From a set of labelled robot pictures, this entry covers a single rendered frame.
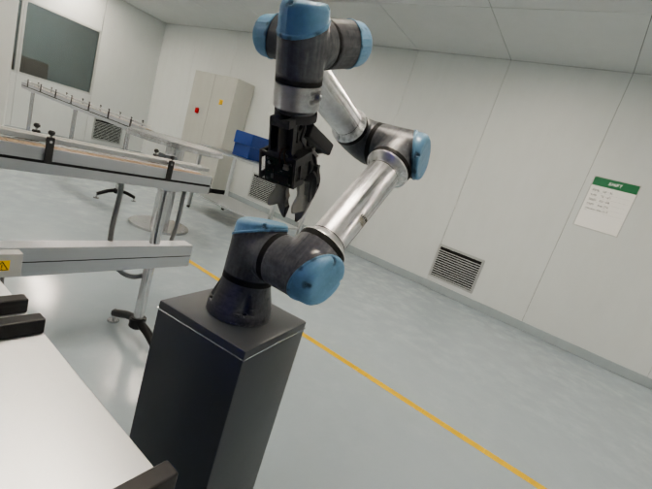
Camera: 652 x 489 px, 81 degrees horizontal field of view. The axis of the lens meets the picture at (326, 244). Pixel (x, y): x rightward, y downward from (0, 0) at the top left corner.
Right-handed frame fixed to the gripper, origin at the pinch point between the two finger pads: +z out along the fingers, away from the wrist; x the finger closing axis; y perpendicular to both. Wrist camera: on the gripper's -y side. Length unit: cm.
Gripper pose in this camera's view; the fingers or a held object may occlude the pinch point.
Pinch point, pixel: (292, 211)
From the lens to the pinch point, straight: 75.8
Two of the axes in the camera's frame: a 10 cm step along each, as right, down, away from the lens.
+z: -1.3, 8.2, 5.5
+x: 8.9, 3.4, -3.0
